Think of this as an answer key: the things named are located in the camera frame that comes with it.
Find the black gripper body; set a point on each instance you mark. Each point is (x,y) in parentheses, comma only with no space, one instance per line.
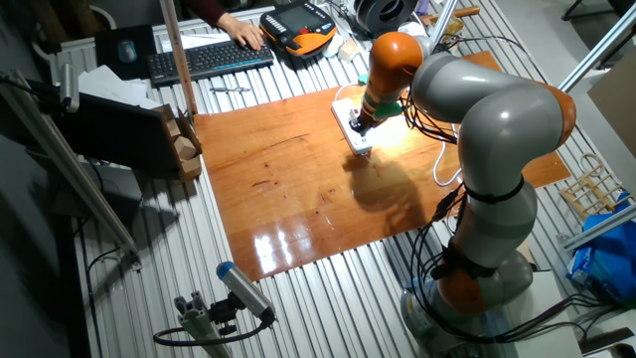
(366,121)

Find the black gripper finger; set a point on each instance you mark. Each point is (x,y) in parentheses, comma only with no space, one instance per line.
(373,126)
(355,127)

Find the white bulb holder with bulb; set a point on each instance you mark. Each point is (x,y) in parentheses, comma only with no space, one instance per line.
(385,134)

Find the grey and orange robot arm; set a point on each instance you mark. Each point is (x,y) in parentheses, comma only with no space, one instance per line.
(497,129)

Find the dark sleeved person forearm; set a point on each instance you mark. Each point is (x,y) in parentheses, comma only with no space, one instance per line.
(206,9)

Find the bare person hand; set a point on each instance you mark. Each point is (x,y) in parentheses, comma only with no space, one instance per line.
(243,31)

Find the white power strip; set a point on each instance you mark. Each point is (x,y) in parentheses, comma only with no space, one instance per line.
(348,136)

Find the pale wooden cube block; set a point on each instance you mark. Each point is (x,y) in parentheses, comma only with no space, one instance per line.
(349,51)
(185,147)
(173,128)
(191,168)

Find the white rounded object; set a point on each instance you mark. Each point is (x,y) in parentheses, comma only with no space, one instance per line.
(332,46)

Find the brown wooden board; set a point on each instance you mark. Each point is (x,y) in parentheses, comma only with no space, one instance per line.
(298,199)

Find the black round drum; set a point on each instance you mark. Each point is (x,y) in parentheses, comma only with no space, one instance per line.
(385,12)

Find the orange and black teach pendant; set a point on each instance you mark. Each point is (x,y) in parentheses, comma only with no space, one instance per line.
(298,20)

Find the small metal hand tool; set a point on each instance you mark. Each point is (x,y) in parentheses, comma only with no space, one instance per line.
(228,90)

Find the black keyboard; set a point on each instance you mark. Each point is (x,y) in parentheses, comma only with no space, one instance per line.
(208,59)

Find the white paper sheets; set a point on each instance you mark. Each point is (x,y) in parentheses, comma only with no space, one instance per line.
(109,84)
(194,41)

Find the wooden stick rack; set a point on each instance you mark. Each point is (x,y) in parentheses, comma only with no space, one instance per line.
(591,191)

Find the grey computer mouse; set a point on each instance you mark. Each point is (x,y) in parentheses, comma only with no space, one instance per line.
(127,51)

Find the beige cardboard panel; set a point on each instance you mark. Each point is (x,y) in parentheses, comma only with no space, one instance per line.
(616,99)

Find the black flat panel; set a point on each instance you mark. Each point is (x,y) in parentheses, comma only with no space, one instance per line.
(109,134)

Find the black mouse pad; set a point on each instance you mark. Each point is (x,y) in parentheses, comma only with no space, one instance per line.
(109,64)

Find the blue bag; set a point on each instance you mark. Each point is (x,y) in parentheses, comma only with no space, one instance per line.
(606,258)

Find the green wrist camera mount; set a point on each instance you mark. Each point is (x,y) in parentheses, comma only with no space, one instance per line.
(386,109)

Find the silver depth camera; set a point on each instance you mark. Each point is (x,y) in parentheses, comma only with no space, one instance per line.
(243,291)
(69,87)

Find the long aluminium frame bar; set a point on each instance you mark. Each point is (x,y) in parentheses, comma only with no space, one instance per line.
(596,226)
(74,169)

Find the aluminium profile camera mount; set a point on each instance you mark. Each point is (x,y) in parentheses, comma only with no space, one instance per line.
(199,323)

